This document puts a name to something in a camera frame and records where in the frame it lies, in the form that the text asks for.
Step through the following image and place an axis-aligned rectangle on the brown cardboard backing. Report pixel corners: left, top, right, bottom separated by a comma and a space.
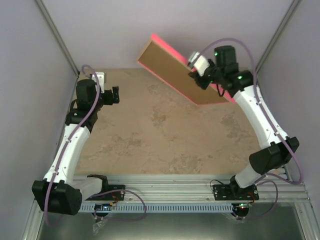
138, 40, 228, 105

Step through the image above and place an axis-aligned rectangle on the pink picture frame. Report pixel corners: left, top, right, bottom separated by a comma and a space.
136, 33, 236, 106

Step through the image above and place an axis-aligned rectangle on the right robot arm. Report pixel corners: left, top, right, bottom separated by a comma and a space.
188, 45, 300, 200

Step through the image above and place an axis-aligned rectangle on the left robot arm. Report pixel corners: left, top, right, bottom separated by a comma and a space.
31, 79, 120, 216

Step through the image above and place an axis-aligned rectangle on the left controller board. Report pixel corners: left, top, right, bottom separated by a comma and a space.
93, 202, 117, 211

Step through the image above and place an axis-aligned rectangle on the controller board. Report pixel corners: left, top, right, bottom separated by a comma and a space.
235, 202, 252, 209
93, 202, 117, 211

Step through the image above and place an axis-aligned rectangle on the clear plastic bag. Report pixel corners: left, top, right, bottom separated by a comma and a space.
92, 219, 106, 236

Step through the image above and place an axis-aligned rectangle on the right controller board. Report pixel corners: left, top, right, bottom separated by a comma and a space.
235, 202, 252, 209

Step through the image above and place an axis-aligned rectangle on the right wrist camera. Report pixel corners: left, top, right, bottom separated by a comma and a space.
187, 51, 210, 77

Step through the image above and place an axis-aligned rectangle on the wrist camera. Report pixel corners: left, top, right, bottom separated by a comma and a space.
187, 51, 210, 77
91, 71, 106, 93

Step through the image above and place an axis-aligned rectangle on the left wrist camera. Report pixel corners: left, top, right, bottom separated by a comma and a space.
91, 71, 106, 93

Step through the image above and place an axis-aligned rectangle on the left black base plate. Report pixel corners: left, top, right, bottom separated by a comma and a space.
86, 184, 126, 202

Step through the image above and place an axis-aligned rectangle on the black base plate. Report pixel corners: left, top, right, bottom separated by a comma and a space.
86, 184, 126, 202
212, 184, 260, 201

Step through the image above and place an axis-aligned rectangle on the right aluminium corner post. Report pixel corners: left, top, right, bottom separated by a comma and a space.
255, 0, 302, 73

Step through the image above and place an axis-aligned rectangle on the aluminium corner post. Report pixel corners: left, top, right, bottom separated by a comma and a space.
255, 0, 302, 73
34, 0, 80, 77

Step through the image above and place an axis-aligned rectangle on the blue slotted cable duct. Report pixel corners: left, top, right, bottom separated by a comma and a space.
79, 202, 237, 214

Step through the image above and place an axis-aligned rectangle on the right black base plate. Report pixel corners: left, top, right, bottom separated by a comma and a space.
212, 184, 260, 201

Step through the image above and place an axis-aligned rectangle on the left aluminium corner post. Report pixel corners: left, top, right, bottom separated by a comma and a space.
34, 0, 80, 77

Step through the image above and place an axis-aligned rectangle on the aluminium mounting rail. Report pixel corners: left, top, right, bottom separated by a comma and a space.
34, 174, 311, 203

